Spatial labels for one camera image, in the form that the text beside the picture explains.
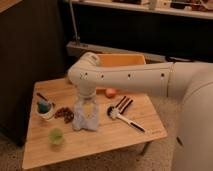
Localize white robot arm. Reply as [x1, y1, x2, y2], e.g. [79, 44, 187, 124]
[68, 52, 213, 171]

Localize yellow plastic tray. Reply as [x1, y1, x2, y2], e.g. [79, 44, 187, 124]
[95, 53, 147, 95]

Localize orange fruit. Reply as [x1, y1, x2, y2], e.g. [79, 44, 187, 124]
[105, 88, 117, 98]

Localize dark chocolate bars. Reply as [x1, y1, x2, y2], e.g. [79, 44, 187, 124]
[116, 96, 133, 114]

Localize small wooden table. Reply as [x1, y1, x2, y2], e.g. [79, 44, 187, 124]
[22, 78, 167, 169]

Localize brown grape bunch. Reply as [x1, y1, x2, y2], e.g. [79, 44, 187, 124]
[54, 107, 74, 124]

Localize white cup with blue item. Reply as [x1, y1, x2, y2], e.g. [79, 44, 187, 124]
[36, 93, 55, 121]

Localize green cup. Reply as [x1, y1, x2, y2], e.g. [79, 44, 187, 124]
[48, 128, 64, 145]

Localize metal shelf rack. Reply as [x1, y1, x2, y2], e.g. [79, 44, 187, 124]
[63, 0, 213, 63]

